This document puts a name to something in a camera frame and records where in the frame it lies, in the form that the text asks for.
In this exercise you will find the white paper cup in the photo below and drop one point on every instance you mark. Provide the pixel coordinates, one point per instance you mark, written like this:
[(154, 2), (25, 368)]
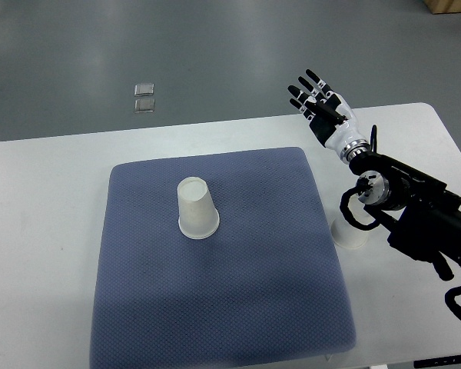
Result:
[(347, 236), (198, 217)]

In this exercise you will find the white paper cup on mat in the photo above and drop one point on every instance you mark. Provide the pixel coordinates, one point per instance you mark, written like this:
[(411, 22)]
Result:
[(198, 217)]

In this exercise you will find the blue mesh cushion mat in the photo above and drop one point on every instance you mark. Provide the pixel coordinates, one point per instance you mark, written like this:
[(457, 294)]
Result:
[(265, 286)]

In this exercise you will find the upper metal floor plate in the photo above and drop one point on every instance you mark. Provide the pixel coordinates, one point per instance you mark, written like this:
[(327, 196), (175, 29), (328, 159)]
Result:
[(144, 89)]

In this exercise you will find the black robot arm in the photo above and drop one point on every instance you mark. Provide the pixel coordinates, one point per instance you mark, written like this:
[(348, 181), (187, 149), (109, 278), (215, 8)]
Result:
[(421, 215)]

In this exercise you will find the black table control panel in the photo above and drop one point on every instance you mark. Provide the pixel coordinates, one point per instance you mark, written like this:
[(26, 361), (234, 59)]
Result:
[(437, 362)]

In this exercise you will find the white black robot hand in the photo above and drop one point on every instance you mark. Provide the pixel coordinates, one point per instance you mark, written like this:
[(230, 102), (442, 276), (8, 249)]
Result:
[(331, 119)]

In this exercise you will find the wooden furniture corner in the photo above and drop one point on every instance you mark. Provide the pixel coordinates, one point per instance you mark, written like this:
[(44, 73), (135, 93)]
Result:
[(438, 7)]

